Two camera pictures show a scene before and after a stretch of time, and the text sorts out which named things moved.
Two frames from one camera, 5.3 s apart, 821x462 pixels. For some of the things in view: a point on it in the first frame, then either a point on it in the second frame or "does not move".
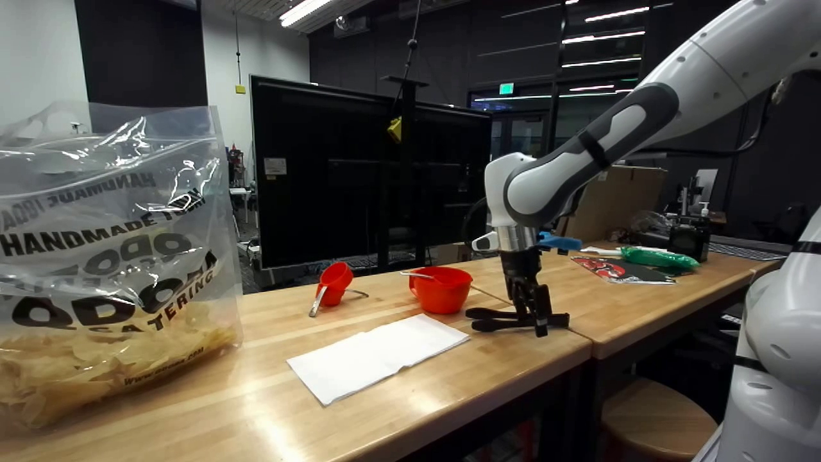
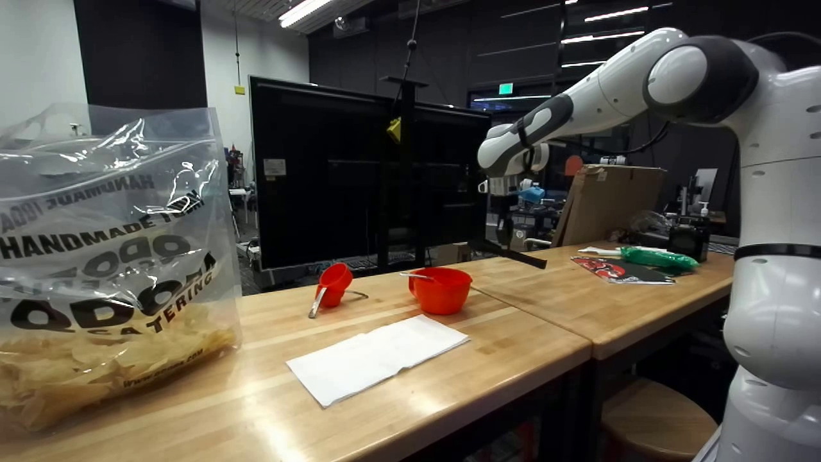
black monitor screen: x=353 y=179 does not move
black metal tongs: x=484 y=320 to x=491 y=247
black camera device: x=691 y=238 does not move
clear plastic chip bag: x=120 y=283 does not move
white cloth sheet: x=347 y=365 does not move
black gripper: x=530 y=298 to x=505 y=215
